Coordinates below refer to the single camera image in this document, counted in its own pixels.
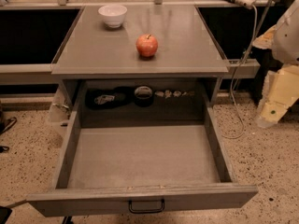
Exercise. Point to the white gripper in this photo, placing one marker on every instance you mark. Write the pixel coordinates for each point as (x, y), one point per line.
(288, 38)

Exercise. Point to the black bag with silver item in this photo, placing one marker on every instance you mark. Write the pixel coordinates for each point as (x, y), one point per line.
(97, 99)

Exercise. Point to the black drawer handle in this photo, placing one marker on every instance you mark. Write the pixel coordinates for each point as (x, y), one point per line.
(146, 207)

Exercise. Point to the grey cabinet table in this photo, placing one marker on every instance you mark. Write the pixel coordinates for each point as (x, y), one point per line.
(185, 48)

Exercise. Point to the grey open drawer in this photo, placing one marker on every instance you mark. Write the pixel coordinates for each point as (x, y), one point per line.
(170, 150)

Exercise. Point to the red apple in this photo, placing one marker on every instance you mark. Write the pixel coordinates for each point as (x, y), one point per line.
(146, 45)

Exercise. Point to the black round container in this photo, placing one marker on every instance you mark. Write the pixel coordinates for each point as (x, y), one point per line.
(143, 96)

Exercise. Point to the white ceramic bowl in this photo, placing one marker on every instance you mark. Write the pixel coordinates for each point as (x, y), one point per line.
(113, 16)

